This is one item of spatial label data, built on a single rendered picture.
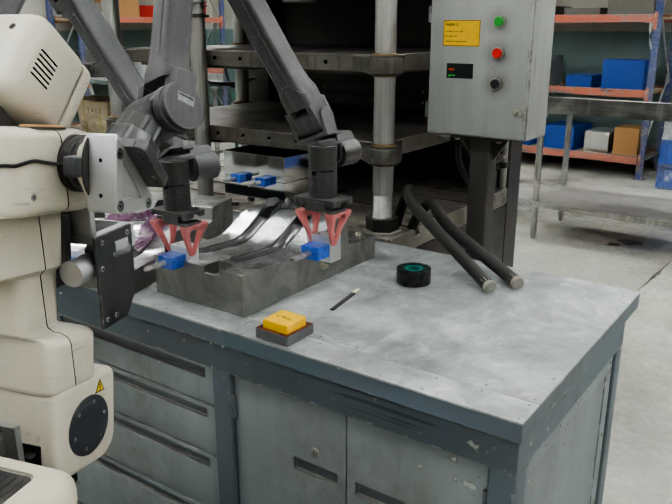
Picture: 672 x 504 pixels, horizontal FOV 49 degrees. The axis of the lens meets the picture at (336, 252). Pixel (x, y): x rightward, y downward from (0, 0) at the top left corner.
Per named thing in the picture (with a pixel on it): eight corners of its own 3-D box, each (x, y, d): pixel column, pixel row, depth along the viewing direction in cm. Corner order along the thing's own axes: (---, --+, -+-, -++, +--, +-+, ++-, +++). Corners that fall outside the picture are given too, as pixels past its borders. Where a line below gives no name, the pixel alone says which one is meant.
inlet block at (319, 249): (302, 275, 143) (302, 248, 141) (282, 270, 145) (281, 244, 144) (340, 259, 153) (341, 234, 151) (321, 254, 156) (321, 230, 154)
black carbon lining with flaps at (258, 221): (240, 272, 156) (238, 229, 153) (187, 258, 165) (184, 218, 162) (335, 235, 183) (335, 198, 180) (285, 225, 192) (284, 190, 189)
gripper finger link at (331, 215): (324, 238, 155) (323, 194, 152) (352, 243, 151) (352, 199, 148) (304, 245, 150) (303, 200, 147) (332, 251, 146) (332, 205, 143)
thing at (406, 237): (391, 259, 212) (391, 235, 210) (102, 199, 283) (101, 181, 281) (506, 203, 277) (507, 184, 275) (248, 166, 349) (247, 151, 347)
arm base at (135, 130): (71, 143, 106) (142, 147, 103) (95, 104, 111) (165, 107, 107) (98, 182, 113) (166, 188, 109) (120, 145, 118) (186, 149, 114)
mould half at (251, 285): (243, 317, 150) (241, 254, 146) (156, 292, 164) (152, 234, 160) (374, 257, 189) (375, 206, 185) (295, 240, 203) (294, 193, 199)
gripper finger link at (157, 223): (174, 245, 165) (171, 204, 162) (197, 250, 161) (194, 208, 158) (151, 252, 159) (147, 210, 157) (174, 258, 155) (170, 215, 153)
